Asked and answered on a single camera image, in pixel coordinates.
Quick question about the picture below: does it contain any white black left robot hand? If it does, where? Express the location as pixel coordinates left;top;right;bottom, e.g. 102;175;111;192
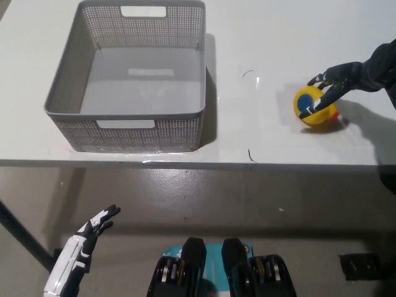
43;204;121;297

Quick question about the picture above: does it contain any black teal robot torso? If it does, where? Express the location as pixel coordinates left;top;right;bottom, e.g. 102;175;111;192
147;237;298;297

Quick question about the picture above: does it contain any grey perforated plastic basket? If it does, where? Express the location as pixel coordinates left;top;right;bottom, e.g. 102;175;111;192
43;0;207;153

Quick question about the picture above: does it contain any yellow rubber duck toy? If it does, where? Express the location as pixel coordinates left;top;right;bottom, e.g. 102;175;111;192
293;85;340;127

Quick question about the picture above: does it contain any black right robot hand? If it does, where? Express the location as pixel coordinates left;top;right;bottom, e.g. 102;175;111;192
298;61;376;119

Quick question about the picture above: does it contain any black table leg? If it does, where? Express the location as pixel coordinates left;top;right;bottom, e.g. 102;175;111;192
378;165;396;196
0;197;54;273

